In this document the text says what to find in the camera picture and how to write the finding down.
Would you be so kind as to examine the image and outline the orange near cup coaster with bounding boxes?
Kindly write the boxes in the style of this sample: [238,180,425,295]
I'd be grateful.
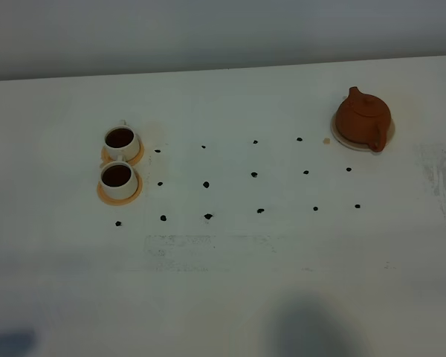
[96,173,143,206]

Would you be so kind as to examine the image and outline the cream round teapot coaster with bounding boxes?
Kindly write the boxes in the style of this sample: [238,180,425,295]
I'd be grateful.
[330,114,395,153]

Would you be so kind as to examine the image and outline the white teacup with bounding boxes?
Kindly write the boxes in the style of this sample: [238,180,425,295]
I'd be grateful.
[99,155,138,200]
[104,120,141,161]

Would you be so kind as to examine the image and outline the white far teacup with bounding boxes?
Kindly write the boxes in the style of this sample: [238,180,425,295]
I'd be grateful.
[104,120,141,161]

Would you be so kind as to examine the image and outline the white near teacup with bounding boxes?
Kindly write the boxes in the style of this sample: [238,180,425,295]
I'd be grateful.
[99,155,138,200]

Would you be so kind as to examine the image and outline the orange cup coaster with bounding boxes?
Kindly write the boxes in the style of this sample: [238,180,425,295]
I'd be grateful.
[96,173,143,206]
[100,138,144,167]

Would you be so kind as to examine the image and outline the orange far cup coaster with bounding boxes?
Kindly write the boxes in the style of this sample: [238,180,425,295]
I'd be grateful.
[100,138,144,167]

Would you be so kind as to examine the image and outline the brown clay teapot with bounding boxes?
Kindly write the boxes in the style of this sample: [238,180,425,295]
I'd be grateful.
[334,86,392,152]

